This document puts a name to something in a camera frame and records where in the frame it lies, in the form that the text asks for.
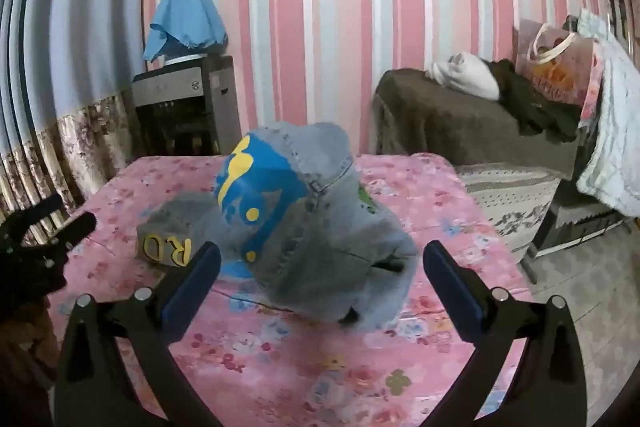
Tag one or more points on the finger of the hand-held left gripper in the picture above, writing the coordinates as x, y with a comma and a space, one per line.
70, 232
40, 212

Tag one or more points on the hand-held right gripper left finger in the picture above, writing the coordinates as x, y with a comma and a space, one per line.
192, 279

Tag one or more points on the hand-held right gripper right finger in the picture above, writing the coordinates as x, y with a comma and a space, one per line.
450, 287

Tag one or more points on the blue denim jacket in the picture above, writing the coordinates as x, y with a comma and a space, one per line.
310, 237

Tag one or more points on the person's left forearm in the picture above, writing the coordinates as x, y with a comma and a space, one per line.
22, 357

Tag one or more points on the pink floral bed sheet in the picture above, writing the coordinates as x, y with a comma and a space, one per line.
280, 372

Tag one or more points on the dark low cabinet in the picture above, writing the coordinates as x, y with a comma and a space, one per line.
580, 222

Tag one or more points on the striped curtain with floral hem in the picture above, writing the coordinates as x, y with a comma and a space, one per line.
60, 57

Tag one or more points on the grey water dispenser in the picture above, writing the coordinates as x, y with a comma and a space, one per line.
170, 107

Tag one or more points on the dark green garment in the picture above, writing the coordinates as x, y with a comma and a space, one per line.
535, 107

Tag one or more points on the white folded garment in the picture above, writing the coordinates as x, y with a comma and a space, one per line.
470, 74

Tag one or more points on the white quilted blanket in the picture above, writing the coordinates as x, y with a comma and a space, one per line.
615, 122

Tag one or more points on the light blue cloth cover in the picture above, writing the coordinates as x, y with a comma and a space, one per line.
187, 19

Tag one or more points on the pink gift bag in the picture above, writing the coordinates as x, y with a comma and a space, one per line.
555, 67

